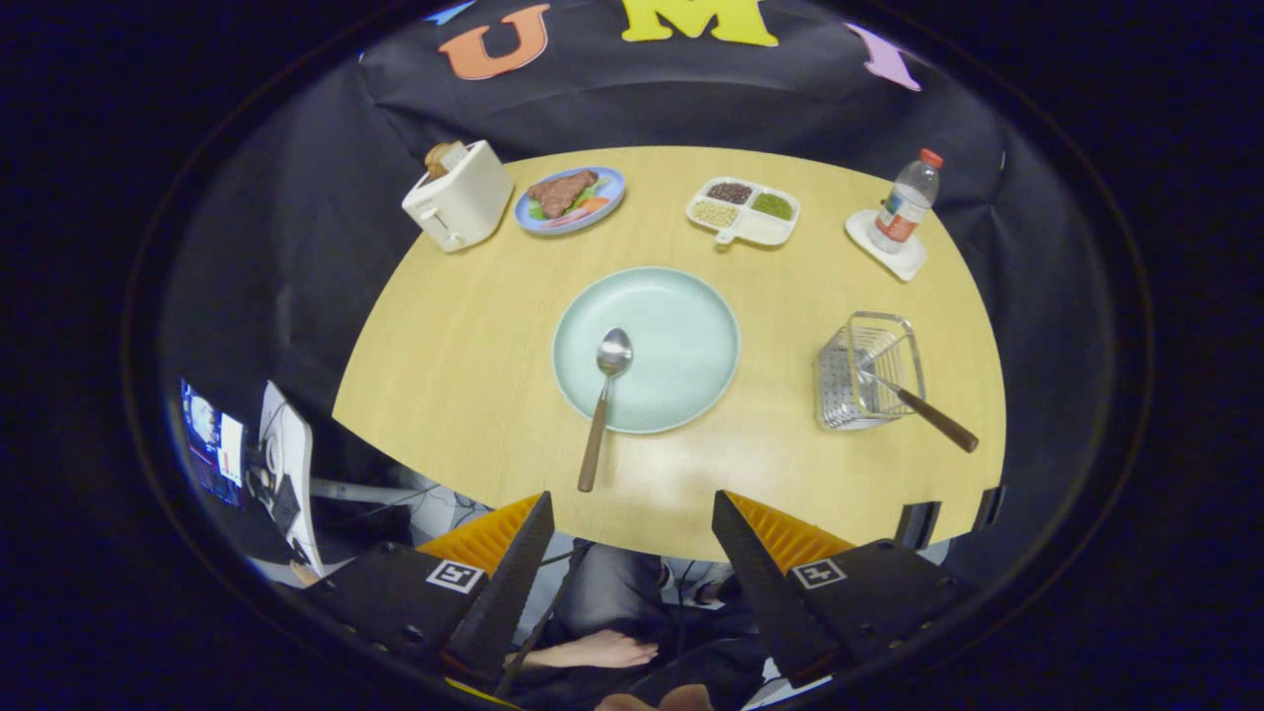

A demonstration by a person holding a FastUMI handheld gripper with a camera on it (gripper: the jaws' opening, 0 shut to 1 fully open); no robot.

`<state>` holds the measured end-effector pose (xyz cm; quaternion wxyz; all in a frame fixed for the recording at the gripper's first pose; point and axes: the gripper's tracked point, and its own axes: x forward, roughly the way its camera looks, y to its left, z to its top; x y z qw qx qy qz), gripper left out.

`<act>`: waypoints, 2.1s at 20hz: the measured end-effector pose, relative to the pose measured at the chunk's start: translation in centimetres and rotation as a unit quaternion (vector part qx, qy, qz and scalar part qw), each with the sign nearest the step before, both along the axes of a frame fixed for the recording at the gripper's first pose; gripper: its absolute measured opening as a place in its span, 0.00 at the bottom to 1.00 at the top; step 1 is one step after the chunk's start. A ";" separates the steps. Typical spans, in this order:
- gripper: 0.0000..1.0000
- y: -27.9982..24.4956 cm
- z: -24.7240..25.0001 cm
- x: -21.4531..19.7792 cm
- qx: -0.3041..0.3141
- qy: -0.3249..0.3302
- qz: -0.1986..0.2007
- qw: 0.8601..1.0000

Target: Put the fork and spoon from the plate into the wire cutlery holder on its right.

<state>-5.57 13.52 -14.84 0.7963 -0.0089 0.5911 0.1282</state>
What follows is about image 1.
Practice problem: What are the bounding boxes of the brown steak piece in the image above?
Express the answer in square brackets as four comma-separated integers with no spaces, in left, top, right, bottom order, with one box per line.
[527,170,599,219]

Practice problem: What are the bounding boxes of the clear plastic water bottle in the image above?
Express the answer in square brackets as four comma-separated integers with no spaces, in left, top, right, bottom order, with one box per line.
[869,148,944,255]

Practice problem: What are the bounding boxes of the blue plate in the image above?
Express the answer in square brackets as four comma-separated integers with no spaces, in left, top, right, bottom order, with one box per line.
[513,166,627,236]

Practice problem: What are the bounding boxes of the computer monitor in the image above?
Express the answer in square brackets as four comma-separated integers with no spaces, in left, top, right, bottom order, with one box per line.
[181,380,246,510]

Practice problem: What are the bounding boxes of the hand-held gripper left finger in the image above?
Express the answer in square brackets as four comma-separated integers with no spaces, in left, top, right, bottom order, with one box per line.
[296,491,556,692]

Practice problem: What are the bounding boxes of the black backdrop cloth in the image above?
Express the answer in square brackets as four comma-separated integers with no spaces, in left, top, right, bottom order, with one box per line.
[158,0,1117,593]

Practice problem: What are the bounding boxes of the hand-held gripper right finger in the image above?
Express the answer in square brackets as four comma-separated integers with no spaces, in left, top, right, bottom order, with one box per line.
[711,489,979,690]

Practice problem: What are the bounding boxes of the wooden handled spoon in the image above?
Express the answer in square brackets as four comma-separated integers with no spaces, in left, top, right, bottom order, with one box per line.
[578,327,634,493]

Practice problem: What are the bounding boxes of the white toaster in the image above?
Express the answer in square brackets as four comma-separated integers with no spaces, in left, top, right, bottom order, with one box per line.
[402,140,515,253]

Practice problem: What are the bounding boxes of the metal wire basket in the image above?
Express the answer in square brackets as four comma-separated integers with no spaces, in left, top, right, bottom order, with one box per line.
[816,312,926,432]

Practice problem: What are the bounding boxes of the wooden handled fork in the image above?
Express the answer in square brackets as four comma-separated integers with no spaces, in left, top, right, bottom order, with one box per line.
[857,367,980,454]

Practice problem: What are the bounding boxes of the white flat panel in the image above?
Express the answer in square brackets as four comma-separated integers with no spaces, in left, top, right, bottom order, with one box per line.
[259,380,325,574]

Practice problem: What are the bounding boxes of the light green plate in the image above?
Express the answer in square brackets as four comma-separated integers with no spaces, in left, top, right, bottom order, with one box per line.
[552,267,741,435]

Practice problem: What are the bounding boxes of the white divided dish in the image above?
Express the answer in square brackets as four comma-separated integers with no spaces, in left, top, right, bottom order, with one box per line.
[686,177,801,247]

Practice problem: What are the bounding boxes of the white square coaster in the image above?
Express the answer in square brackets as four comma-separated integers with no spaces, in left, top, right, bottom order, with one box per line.
[845,208,928,282]

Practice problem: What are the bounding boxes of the green lettuce leaf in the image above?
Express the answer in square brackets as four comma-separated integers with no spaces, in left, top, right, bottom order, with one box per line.
[528,178,611,224]

